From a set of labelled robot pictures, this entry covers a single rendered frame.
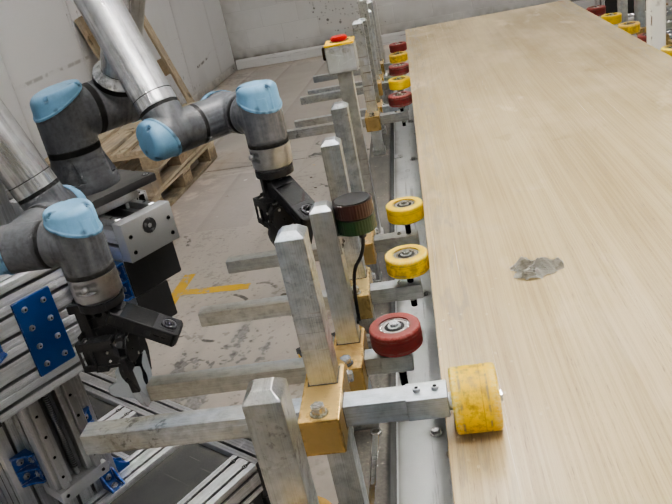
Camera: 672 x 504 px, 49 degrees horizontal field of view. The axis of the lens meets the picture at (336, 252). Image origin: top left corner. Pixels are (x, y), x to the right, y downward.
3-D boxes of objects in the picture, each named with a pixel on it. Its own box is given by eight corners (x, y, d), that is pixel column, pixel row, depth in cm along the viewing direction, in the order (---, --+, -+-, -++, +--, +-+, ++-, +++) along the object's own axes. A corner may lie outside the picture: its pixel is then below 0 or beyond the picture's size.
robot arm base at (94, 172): (41, 196, 168) (25, 155, 164) (96, 172, 178) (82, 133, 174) (77, 202, 158) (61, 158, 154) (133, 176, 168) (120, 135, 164)
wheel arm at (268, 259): (229, 277, 167) (224, 261, 165) (232, 271, 170) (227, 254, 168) (420, 250, 160) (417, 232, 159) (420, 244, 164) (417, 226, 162)
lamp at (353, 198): (356, 334, 116) (329, 208, 107) (357, 316, 121) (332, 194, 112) (393, 329, 115) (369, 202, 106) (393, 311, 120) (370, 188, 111)
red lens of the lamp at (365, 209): (333, 223, 108) (330, 209, 107) (336, 208, 113) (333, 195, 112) (373, 217, 107) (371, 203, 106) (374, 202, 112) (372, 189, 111)
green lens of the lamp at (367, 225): (336, 239, 109) (333, 225, 108) (339, 223, 114) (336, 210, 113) (376, 233, 108) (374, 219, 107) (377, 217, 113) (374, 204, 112)
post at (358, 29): (375, 160, 261) (351, 22, 241) (375, 157, 264) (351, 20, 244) (385, 158, 260) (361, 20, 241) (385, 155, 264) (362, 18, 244)
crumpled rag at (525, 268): (509, 282, 119) (508, 269, 118) (508, 263, 125) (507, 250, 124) (566, 277, 117) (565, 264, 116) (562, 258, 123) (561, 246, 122)
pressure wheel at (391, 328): (379, 401, 115) (367, 339, 110) (380, 372, 122) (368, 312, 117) (431, 396, 113) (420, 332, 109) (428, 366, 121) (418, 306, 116)
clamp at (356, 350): (335, 398, 114) (329, 371, 112) (341, 350, 126) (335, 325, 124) (371, 393, 113) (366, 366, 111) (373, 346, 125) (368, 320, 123)
